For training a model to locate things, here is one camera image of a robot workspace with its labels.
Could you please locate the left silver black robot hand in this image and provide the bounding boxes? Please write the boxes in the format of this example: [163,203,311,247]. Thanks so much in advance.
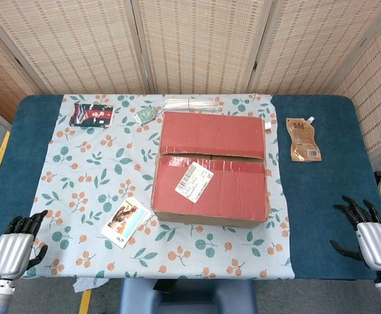
[0,209,49,281]

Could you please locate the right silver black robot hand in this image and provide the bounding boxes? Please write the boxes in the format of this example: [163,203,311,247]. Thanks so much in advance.
[329,195,381,271]

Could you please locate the cardboard box with red flaps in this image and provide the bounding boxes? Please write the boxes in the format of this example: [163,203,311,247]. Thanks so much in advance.
[150,111,273,230]

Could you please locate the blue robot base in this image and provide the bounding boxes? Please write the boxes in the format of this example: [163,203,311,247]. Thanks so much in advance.
[118,278,258,314]

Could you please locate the bundle of wooden sticks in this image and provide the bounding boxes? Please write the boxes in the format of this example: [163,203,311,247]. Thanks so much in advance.
[162,97,224,113]

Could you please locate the small green card pack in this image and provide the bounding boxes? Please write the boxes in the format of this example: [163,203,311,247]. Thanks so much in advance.
[134,107,159,127]

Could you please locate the woven bamboo folding screen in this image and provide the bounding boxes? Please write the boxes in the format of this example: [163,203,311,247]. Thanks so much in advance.
[0,0,381,158]

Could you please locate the brown spouted sauce pouch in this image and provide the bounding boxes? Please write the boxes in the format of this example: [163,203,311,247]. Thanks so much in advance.
[285,116,323,163]

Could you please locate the white book with picture cover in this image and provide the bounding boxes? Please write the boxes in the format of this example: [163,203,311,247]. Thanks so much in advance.
[100,196,153,250]

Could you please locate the floral printed tablecloth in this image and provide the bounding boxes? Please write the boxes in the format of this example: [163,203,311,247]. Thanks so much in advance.
[12,94,296,281]

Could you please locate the black and red book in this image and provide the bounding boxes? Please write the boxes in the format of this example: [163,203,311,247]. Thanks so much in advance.
[69,103,115,130]

